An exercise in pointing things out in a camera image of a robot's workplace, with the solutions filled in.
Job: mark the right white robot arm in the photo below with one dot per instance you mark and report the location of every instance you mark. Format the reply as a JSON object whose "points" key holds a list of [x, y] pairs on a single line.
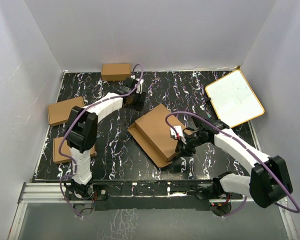
{"points": [[268, 180]]}

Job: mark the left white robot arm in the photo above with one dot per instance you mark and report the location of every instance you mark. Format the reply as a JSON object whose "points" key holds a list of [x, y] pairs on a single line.
{"points": [[82, 127]]}

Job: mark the large cardboard box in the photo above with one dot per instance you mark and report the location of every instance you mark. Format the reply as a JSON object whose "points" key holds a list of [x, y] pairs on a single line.
{"points": [[152, 134]]}

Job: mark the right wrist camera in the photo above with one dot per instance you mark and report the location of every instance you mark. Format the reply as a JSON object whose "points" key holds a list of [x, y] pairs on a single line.
{"points": [[176, 132]]}

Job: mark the folded cardboard box back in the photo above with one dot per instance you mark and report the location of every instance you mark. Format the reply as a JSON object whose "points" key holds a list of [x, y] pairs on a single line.
{"points": [[115, 71]]}

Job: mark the aluminium frame rail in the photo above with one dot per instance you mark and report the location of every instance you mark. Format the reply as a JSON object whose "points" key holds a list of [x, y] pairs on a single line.
{"points": [[119, 157]]}

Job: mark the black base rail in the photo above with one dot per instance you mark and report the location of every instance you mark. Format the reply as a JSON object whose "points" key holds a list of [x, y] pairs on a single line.
{"points": [[108, 195]]}

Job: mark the folded cardboard box left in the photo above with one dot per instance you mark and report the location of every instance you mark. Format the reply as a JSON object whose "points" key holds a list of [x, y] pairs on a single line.
{"points": [[58, 113]]}

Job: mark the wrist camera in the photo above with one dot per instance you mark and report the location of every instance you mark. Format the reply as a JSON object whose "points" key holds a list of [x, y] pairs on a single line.
{"points": [[139, 83], [176, 132]]}

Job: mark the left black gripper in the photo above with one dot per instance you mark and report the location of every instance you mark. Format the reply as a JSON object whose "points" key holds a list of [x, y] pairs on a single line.
{"points": [[138, 106]]}

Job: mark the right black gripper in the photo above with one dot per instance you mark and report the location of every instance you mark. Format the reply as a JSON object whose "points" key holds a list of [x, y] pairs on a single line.
{"points": [[185, 149]]}

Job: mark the folded cardboard box front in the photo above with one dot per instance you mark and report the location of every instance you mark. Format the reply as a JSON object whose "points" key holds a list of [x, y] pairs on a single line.
{"points": [[66, 150]]}

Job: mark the white board yellow rim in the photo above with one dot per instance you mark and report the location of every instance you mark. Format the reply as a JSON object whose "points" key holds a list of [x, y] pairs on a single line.
{"points": [[233, 99]]}

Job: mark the folded cardboard box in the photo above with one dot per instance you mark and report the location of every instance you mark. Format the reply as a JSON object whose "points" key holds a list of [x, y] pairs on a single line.
{"points": [[115, 71], [66, 150], [58, 113]]}

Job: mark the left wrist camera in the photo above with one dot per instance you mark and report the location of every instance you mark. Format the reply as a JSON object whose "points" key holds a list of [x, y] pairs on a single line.
{"points": [[139, 83]]}

